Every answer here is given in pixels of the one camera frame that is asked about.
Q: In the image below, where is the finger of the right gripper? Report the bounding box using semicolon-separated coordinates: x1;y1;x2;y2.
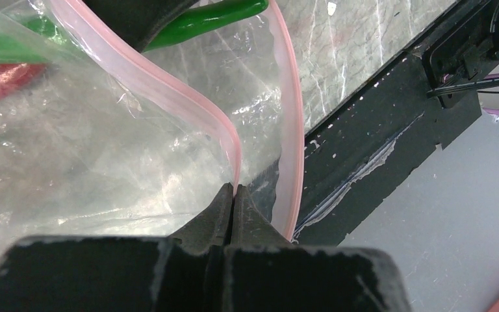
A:
83;0;198;52

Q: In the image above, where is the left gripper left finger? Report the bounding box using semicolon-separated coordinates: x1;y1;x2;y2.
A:
0;183;234;311

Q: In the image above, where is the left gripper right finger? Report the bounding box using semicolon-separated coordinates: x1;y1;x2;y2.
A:
225;186;411;311

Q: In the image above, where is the green fake chili pepper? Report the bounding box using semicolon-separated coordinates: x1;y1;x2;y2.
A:
0;1;269;64

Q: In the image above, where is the clear zip top bag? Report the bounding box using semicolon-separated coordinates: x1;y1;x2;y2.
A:
0;1;304;258

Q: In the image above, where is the red fake chili pepper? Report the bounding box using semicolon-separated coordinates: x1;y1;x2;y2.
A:
0;63;47;100

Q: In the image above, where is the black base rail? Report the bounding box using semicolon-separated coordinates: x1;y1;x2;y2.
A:
293;1;499;245

